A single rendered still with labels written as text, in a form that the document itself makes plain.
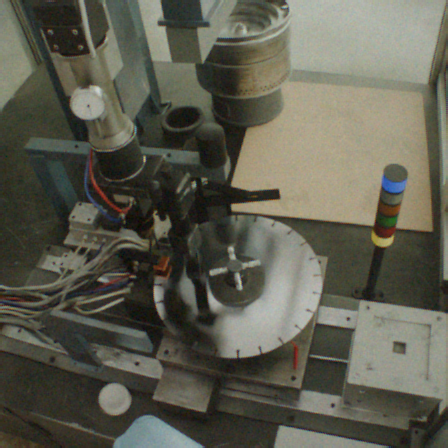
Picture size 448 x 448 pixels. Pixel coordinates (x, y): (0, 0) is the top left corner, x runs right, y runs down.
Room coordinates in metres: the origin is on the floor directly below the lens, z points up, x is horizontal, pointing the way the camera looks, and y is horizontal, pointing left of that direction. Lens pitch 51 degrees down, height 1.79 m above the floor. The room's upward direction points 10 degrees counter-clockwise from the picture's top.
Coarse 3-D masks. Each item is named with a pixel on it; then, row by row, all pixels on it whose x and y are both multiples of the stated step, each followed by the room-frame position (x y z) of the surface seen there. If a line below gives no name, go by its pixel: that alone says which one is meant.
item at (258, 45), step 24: (240, 0) 1.44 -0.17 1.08; (264, 0) 1.40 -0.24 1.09; (240, 24) 1.32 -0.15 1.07; (264, 24) 1.33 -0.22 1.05; (288, 24) 1.24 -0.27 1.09; (216, 48) 1.20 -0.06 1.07; (240, 48) 1.17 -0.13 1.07; (264, 48) 1.18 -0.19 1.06; (288, 48) 1.24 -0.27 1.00; (216, 72) 1.21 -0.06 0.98; (240, 72) 1.18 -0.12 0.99; (264, 72) 1.18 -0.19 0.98; (288, 72) 1.24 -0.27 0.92; (216, 96) 1.27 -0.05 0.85; (240, 96) 1.18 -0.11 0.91; (264, 96) 1.22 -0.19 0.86; (240, 120) 1.22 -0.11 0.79; (264, 120) 1.21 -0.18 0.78
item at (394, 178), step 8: (384, 168) 0.58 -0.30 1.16; (392, 168) 0.58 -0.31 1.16; (400, 168) 0.57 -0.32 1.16; (384, 176) 0.56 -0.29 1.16; (392, 176) 0.56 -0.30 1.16; (400, 176) 0.55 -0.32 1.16; (384, 184) 0.56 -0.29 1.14; (392, 184) 0.55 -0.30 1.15; (400, 184) 0.54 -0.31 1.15; (392, 192) 0.55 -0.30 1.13
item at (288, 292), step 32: (224, 224) 0.69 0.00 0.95; (256, 224) 0.67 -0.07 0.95; (224, 256) 0.61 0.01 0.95; (256, 256) 0.59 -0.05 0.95; (288, 256) 0.58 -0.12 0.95; (160, 288) 0.56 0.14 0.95; (192, 288) 0.54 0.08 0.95; (288, 288) 0.50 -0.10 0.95; (320, 288) 0.49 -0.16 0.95; (192, 320) 0.47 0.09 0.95; (224, 320) 0.46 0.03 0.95; (256, 320) 0.45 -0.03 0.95; (288, 320) 0.44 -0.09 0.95; (224, 352) 0.39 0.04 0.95; (256, 352) 0.38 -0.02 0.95
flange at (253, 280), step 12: (216, 264) 0.58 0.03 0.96; (216, 276) 0.55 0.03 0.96; (228, 276) 0.54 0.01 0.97; (252, 276) 0.54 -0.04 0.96; (264, 276) 0.54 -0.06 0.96; (216, 288) 0.53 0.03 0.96; (228, 288) 0.52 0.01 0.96; (252, 288) 0.51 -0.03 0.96; (228, 300) 0.50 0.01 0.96; (240, 300) 0.49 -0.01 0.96; (252, 300) 0.49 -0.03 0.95
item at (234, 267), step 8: (232, 248) 0.59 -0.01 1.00; (232, 256) 0.57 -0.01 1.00; (232, 264) 0.55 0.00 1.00; (240, 264) 0.54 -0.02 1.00; (248, 264) 0.54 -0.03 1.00; (256, 264) 0.54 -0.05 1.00; (216, 272) 0.54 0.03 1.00; (232, 272) 0.53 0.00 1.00; (240, 272) 0.53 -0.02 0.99; (240, 288) 0.50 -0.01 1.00
